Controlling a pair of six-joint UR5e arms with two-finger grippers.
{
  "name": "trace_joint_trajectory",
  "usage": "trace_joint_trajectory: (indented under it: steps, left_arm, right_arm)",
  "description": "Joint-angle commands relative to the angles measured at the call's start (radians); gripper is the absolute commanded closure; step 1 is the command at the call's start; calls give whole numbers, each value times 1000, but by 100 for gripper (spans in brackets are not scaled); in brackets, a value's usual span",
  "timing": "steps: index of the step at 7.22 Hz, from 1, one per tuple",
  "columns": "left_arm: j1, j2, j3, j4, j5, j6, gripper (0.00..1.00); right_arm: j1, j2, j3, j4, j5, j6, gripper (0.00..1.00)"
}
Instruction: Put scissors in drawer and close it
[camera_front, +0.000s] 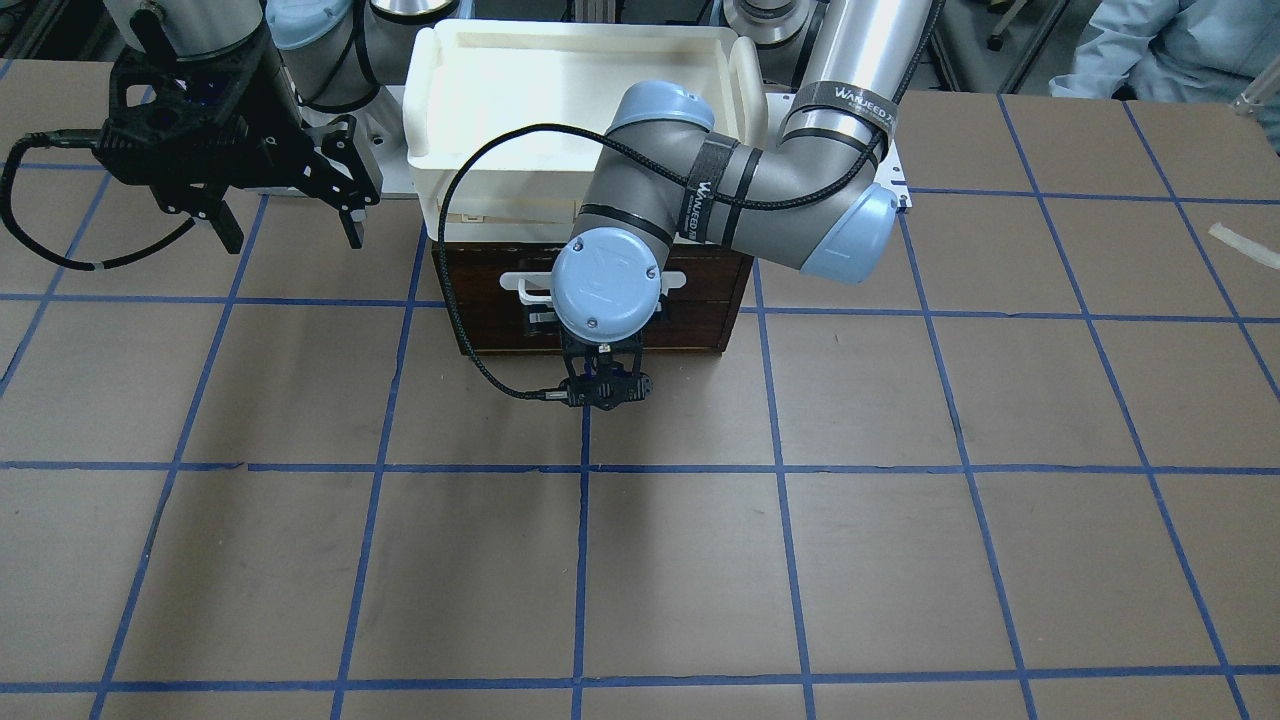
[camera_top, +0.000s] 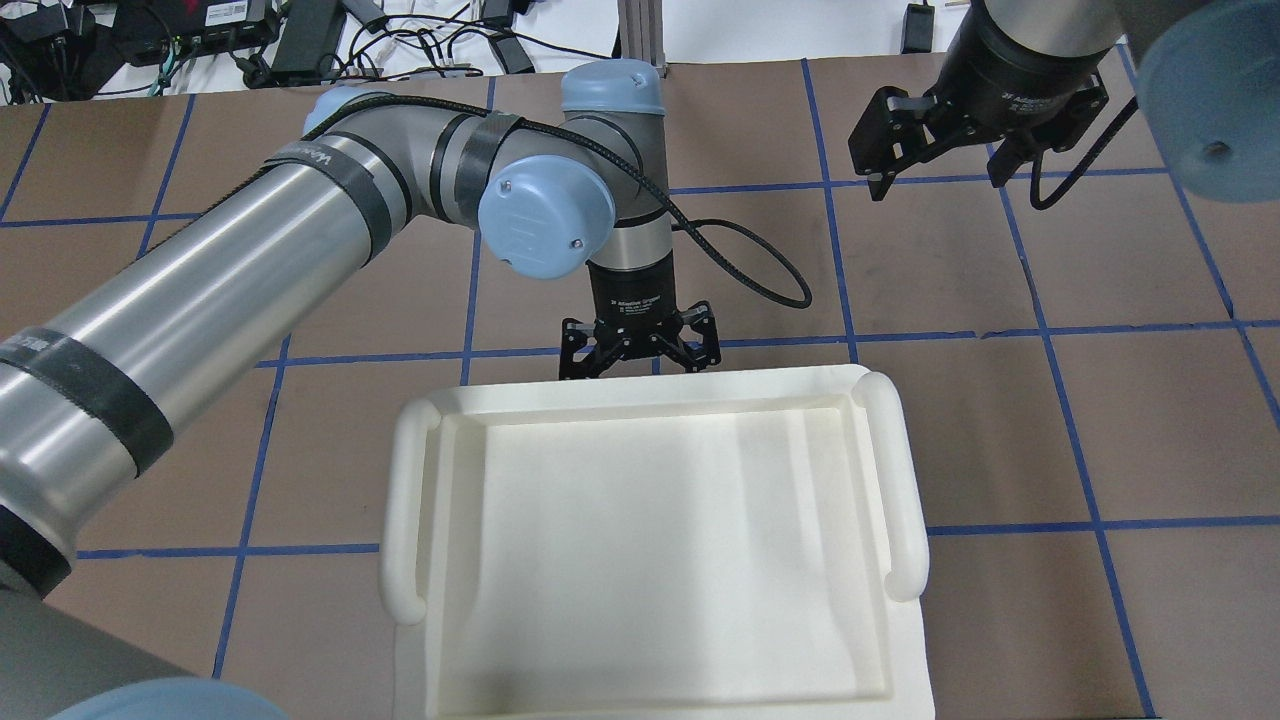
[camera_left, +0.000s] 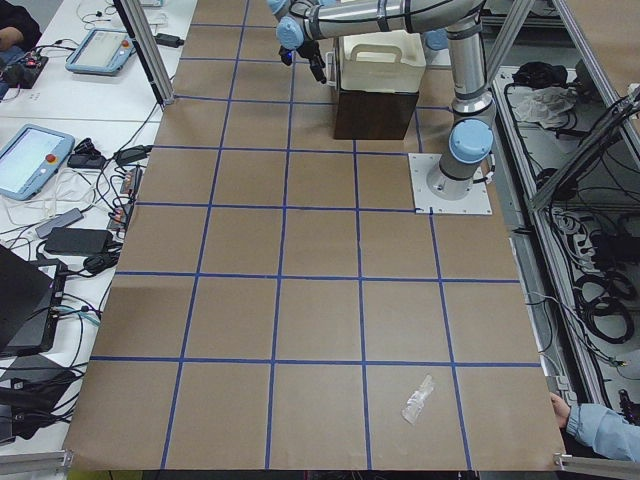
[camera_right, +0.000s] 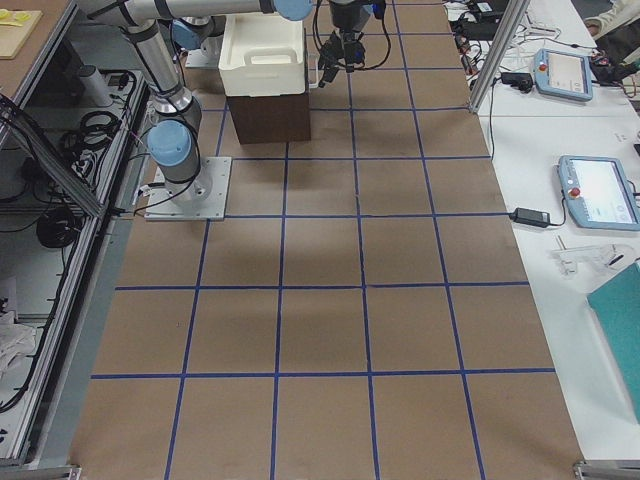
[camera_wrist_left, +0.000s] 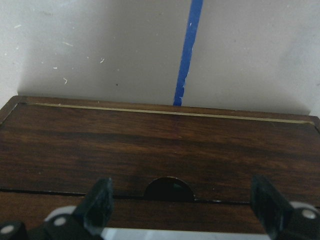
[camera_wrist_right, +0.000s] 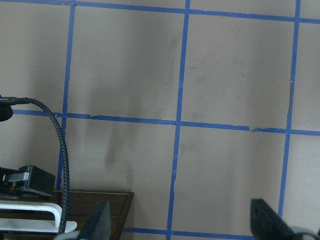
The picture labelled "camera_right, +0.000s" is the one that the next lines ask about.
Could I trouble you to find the aluminium frame post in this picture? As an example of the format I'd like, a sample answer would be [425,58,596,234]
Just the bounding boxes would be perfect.
[469,0,530,114]

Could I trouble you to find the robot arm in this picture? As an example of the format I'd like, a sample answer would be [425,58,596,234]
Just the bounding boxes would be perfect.
[78,1,312,210]
[318,1,371,88]

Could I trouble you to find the white drawer handle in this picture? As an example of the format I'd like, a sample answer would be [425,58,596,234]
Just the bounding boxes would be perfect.
[306,52,321,89]

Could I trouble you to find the white plastic tray box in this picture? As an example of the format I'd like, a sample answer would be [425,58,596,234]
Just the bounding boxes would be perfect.
[218,13,307,97]

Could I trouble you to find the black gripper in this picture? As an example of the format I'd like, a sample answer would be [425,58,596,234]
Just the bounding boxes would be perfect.
[319,30,365,80]

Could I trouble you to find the black power adapter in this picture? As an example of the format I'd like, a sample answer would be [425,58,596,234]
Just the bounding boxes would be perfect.
[509,207,551,228]

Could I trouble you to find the clear acrylic part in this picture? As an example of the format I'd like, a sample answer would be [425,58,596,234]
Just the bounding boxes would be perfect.
[551,236,637,275]

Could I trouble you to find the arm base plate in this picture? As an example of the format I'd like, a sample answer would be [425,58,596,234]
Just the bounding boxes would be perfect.
[144,157,232,221]

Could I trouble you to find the dark brown drawer cabinet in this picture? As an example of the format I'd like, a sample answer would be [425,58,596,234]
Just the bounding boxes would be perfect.
[227,92,311,145]

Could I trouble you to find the blue teach pendant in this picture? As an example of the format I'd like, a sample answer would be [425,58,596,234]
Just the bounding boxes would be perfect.
[533,49,593,102]
[557,155,639,232]

